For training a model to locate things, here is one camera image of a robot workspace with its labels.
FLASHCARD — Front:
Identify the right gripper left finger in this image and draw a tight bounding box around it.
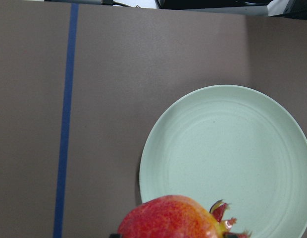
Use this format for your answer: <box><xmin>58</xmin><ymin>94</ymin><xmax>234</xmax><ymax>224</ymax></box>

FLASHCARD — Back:
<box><xmin>109</xmin><ymin>234</ymin><xmax>122</xmax><ymax>238</ymax></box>

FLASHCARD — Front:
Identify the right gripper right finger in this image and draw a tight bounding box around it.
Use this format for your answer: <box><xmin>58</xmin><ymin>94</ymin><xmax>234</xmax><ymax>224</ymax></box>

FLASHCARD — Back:
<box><xmin>223</xmin><ymin>233</ymin><xmax>240</xmax><ymax>238</ymax></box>

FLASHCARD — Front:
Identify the red-orange pomegranate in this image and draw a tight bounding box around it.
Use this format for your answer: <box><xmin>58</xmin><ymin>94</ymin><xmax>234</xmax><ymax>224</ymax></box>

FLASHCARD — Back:
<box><xmin>117</xmin><ymin>195</ymin><xmax>252</xmax><ymax>238</ymax></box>

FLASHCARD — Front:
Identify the green plate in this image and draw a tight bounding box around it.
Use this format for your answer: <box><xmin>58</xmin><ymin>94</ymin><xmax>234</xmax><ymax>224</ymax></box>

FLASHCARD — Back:
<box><xmin>139</xmin><ymin>85</ymin><xmax>307</xmax><ymax>238</ymax></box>

